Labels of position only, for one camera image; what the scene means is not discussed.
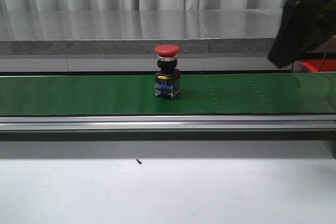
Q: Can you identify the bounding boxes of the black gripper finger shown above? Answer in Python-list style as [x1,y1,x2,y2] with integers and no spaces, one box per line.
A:
[268,0,335,69]

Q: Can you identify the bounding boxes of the red mushroom push button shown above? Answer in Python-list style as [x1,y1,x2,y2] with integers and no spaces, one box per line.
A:
[154,45,181,99]

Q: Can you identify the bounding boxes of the red plastic tray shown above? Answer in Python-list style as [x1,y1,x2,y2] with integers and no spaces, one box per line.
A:
[302,59,336,72]

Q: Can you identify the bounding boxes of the green conveyor belt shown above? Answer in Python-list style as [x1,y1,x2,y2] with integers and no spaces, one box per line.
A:
[1,72,335,116]

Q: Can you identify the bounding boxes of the grey stone counter slab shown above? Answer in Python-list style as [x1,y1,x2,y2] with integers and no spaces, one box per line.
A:
[1,8,281,56]

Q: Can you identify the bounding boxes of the red black wire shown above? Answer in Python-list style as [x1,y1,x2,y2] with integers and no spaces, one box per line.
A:
[318,35,336,72]

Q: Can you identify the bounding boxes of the aluminium conveyor frame rail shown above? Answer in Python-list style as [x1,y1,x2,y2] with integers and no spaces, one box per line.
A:
[1,114,335,131]

